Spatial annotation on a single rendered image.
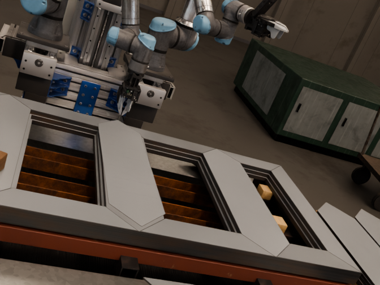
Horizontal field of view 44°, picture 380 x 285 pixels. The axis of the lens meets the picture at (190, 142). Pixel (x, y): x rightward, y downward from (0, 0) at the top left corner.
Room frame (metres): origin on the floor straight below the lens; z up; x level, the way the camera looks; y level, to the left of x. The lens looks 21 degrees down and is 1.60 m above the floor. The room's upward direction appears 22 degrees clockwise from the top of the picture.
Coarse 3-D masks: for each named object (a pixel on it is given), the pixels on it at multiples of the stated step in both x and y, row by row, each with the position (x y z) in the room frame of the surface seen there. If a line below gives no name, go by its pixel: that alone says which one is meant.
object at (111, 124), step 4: (104, 124) 1.75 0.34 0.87; (108, 124) 1.76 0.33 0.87; (112, 124) 1.78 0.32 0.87; (116, 124) 1.80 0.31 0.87; (120, 124) 1.82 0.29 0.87; (124, 124) 1.83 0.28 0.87; (120, 128) 1.78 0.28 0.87; (124, 128) 1.79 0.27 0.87; (128, 128) 1.81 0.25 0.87; (136, 132) 1.80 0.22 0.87
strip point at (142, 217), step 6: (114, 204) 1.22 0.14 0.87; (120, 210) 1.20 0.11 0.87; (126, 210) 1.21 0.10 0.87; (132, 210) 1.22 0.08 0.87; (138, 210) 1.23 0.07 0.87; (144, 210) 1.25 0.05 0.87; (150, 210) 1.26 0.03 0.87; (132, 216) 1.19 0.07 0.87; (138, 216) 1.20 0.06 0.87; (144, 216) 1.22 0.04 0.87; (150, 216) 1.23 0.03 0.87; (156, 216) 1.24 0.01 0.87; (138, 222) 1.17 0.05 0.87; (144, 222) 1.19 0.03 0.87
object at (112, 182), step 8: (112, 176) 1.37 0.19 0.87; (112, 184) 1.32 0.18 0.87; (120, 184) 1.34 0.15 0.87; (128, 184) 1.36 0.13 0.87; (136, 184) 1.38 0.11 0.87; (144, 184) 1.40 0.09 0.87; (128, 192) 1.31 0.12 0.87; (136, 192) 1.33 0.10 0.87; (144, 192) 1.35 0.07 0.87; (152, 192) 1.37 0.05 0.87
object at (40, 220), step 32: (64, 128) 1.65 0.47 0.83; (96, 128) 1.71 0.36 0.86; (96, 160) 1.50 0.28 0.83; (192, 160) 1.84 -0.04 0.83; (96, 192) 1.31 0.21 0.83; (32, 224) 1.04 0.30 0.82; (64, 224) 1.06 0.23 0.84; (96, 224) 1.09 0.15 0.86; (224, 224) 1.43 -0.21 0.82; (224, 256) 1.23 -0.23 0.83; (256, 256) 1.27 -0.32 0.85
